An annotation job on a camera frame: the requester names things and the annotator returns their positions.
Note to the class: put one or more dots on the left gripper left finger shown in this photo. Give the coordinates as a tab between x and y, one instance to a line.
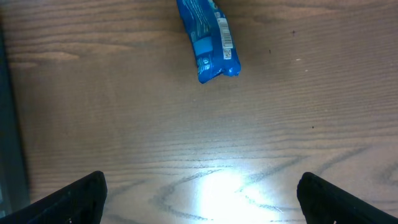
80	202

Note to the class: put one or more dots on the grey plastic mesh basket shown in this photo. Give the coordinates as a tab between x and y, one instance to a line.
14	186

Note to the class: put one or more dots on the blue snack packet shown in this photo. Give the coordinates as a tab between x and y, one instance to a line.
212	42

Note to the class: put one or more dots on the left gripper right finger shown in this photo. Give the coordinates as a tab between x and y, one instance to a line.
324	203

